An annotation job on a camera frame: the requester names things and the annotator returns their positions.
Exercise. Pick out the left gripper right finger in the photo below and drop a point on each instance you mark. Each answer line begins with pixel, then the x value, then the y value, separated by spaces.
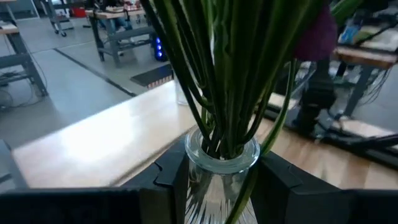
pixel 280 186

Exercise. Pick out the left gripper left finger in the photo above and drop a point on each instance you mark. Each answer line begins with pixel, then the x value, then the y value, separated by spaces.
pixel 168 180

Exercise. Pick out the clear glass vase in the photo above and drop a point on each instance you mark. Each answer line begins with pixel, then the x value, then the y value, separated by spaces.
pixel 181 93
pixel 217 186

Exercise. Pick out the blue flower bunch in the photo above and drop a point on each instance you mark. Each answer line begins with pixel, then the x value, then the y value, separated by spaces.
pixel 230 62

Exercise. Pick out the purple flower bunch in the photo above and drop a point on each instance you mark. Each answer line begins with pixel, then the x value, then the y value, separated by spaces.
pixel 317 37

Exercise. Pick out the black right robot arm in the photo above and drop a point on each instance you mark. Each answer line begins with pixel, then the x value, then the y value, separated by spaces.
pixel 317 93

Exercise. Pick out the black mat orange-striped edge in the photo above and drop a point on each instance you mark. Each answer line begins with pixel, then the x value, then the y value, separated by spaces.
pixel 154 77

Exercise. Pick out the black computer tower with LEDs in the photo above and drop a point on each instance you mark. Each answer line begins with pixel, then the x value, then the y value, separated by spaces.
pixel 159 48

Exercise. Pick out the wooden table grey legs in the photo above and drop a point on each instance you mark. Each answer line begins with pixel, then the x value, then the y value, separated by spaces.
pixel 18 59
pixel 115 34

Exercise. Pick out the neighbouring wooden workstation table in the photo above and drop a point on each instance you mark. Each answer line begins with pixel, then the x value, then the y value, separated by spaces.
pixel 367 56

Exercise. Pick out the red storage bin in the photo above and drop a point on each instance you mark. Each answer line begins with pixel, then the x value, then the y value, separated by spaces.
pixel 77 12

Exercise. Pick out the grey wheeled cart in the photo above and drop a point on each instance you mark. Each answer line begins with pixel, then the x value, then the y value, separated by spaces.
pixel 57 18

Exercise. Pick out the wooden shelf black frame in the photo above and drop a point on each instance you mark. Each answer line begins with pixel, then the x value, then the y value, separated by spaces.
pixel 109 133

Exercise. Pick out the black metal table frame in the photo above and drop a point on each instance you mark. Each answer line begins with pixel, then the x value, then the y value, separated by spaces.
pixel 357 143

